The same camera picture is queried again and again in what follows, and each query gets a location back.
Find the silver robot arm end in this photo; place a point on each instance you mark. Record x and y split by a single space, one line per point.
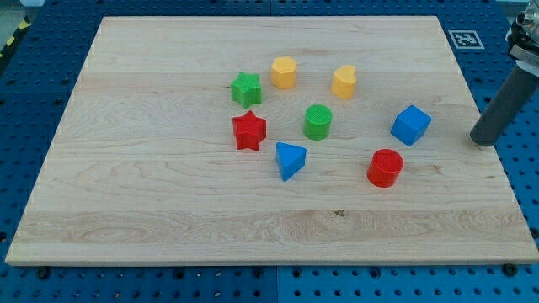
523 35

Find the blue cube block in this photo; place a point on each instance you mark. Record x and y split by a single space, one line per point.
410 125

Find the light wooden board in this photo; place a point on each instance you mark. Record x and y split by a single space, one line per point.
143 169

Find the blue triangle block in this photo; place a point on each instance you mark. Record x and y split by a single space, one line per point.
290 159

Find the red star block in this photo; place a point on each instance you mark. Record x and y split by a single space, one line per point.
249 130

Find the green cylinder block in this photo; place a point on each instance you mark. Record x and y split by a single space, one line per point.
317 123

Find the green star block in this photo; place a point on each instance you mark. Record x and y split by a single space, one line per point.
246 89

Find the yellow hexagon block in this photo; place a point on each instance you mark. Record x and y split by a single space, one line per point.
283 72

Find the yellow heart block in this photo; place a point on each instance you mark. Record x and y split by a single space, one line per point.
344 82

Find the red cylinder block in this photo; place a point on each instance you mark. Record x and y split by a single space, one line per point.
385 167

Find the white fiducial marker tag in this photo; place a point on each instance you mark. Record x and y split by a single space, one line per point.
464 39

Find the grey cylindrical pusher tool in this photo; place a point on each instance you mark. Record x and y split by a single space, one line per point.
514 93

